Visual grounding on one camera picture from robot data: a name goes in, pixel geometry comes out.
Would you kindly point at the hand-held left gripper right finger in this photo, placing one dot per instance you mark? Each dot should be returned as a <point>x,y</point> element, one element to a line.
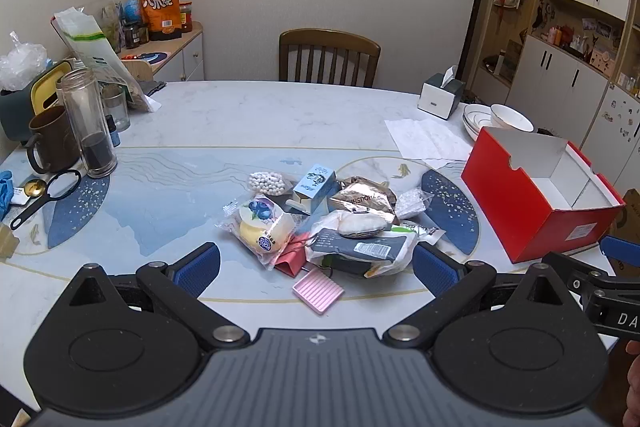
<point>434,268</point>

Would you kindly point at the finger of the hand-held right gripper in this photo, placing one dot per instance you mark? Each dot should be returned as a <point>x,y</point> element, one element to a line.
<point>622,249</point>
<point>575,269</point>

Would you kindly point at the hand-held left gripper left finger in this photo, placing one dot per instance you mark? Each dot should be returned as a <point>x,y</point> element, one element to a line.
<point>200,266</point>

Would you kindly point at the small white sachet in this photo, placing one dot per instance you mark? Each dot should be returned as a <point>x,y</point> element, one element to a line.
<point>425,232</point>

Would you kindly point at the yellow bread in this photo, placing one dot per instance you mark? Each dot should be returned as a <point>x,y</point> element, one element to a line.
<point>257,229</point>

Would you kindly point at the bag of tiny white beads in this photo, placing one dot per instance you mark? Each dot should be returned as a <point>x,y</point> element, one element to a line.
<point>412,202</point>

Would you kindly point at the red cardboard box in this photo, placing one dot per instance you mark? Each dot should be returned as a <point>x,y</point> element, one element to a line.
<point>520,212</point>

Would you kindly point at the white pastry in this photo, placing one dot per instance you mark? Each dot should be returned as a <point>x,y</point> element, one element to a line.
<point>357,224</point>

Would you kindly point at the pink binder clip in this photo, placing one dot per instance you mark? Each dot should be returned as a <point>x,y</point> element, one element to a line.
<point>292,257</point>

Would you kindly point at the gold brown foil packet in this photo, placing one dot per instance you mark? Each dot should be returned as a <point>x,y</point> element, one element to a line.
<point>362,196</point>

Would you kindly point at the bag of large white beads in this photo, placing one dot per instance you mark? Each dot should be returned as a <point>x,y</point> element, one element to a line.
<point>266,183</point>

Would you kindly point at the pink ribbed block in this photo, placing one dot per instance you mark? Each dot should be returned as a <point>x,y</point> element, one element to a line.
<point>318,291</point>

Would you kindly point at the light blue small carton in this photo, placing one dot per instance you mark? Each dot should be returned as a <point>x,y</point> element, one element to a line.
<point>315,187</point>

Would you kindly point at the person's right hand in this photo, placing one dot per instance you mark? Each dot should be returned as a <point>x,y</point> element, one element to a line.
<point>635,382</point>

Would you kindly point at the white paper sheet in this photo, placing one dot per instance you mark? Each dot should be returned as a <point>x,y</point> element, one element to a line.
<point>425,139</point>

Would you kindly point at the small blue bottle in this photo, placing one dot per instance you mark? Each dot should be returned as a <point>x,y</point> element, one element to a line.
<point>113,132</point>

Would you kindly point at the white bowl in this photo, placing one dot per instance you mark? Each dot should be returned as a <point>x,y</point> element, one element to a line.
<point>510,119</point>

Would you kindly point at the white green tissue box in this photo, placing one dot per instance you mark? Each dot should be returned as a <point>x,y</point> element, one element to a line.
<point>437,97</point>

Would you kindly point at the small drinking glass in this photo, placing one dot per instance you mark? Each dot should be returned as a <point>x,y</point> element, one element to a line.
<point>117,107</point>

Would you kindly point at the black magnifying glass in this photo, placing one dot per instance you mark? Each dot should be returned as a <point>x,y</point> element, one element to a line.
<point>30,209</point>

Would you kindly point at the tall glass bottle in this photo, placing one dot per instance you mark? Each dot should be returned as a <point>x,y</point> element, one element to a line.
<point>90,122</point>

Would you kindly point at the gold spoon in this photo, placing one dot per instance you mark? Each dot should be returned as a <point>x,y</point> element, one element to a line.
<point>34,188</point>

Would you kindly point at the dark folded cloth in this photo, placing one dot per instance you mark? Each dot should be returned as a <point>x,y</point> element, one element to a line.
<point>150,87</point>

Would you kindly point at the brown mug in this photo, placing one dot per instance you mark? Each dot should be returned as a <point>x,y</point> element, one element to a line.
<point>52,142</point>

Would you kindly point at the blue glove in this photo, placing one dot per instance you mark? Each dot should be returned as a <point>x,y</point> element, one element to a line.
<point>6,194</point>

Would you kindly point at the white wooden sideboard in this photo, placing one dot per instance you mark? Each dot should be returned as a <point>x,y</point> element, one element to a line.
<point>187,57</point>

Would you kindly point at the blue round mat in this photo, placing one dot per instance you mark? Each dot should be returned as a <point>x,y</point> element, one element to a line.
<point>156,56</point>

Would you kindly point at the wooden chair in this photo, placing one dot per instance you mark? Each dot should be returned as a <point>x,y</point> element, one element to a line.
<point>327,57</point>

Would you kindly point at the teal yellow desktop bin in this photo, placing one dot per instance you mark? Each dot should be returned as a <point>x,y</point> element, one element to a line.
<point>20,112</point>

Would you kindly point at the dark glass jar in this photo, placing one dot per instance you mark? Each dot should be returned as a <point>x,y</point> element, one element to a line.
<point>131,37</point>

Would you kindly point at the white green plastic bag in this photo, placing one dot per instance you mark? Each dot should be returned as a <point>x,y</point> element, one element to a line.
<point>95,47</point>

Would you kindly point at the red sauce jar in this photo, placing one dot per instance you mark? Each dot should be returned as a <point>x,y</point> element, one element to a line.
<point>186,17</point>

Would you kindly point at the orange snack bag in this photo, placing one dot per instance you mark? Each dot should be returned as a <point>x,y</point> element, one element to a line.
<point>160,7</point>

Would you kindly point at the small blue globe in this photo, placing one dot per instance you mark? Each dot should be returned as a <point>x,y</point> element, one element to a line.
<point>132,9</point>

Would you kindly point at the clear plastic bag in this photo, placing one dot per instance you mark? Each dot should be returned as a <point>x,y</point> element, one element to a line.
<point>20,62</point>

